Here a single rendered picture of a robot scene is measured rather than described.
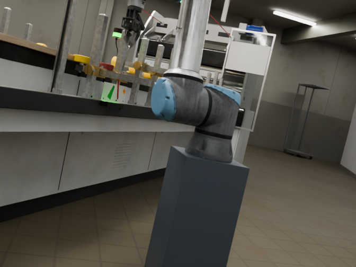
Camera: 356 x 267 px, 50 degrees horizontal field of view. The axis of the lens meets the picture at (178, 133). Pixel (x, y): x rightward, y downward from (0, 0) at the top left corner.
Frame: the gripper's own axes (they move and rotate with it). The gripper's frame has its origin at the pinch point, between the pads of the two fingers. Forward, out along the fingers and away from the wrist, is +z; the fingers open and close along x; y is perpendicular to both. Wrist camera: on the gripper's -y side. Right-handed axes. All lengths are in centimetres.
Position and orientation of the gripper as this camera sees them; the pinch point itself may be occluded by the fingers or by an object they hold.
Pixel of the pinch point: (130, 46)
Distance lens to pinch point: 215.4
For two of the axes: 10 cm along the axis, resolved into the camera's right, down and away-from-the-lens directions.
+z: -2.1, 9.7, 1.0
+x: 9.1, 2.3, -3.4
